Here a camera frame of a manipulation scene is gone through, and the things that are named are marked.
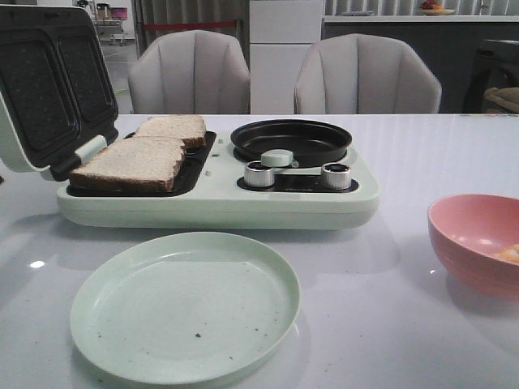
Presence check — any red barrier tape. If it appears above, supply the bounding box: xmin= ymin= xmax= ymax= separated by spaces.
xmin=142 ymin=19 xmax=238 ymax=31

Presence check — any orange shrimp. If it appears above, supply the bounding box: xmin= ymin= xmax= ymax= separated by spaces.
xmin=494 ymin=244 xmax=519 ymax=264

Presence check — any mint green round plate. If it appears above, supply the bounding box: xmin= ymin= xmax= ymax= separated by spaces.
xmin=70 ymin=232 xmax=301 ymax=386

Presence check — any mint green sandwich maker lid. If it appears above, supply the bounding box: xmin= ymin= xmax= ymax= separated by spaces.
xmin=1 ymin=5 xmax=118 ymax=182

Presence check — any white cabinet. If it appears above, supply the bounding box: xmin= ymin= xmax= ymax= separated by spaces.
xmin=249 ymin=1 xmax=324 ymax=114

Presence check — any right silver control knob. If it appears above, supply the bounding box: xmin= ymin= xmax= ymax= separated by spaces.
xmin=320 ymin=163 xmax=352 ymax=190

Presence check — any right grey upholstered chair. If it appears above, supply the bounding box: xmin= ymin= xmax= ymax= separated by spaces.
xmin=294 ymin=33 xmax=442 ymax=114

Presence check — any pink plastic bowl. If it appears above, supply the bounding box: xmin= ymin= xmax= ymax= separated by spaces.
xmin=427 ymin=194 xmax=518 ymax=301

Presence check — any dark appliance at right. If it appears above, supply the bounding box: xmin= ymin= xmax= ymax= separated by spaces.
xmin=462 ymin=40 xmax=518 ymax=113

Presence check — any black round frying pan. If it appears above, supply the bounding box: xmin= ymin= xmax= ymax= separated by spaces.
xmin=230 ymin=119 xmax=352 ymax=168

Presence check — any silver control knob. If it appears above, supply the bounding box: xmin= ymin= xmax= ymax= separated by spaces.
xmin=243 ymin=160 xmax=275 ymax=188
xmin=320 ymin=163 xmax=352 ymax=190

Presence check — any beige cushion at right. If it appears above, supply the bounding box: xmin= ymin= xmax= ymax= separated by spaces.
xmin=483 ymin=87 xmax=519 ymax=114

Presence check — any fruit plate on counter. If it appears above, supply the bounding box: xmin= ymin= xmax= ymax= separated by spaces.
xmin=418 ymin=0 xmax=456 ymax=16

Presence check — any mint green breakfast maker base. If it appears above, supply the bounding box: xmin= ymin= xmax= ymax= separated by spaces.
xmin=57 ymin=131 xmax=380 ymax=230

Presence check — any white bread slice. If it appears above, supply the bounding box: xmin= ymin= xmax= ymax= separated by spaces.
xmin=69 ymin=136 xmax=186 ymax=193
xmin=134 ymin=114 xmax=206 ymax=148

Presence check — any left grey upholstered chair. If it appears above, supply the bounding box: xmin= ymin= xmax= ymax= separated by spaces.
xmin=128 ymin=30 xmax=251 ymax=114

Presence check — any grey upholstered chair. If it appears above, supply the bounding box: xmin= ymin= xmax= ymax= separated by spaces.
xmin=128 ymin=30 xmax=251 ymax=114
xmin=294 ymin=33 xmax=442 ymax=114

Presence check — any left silver control knob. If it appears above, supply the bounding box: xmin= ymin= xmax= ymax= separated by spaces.
xmin=243 ymin=160 xmax=275 ymax=188

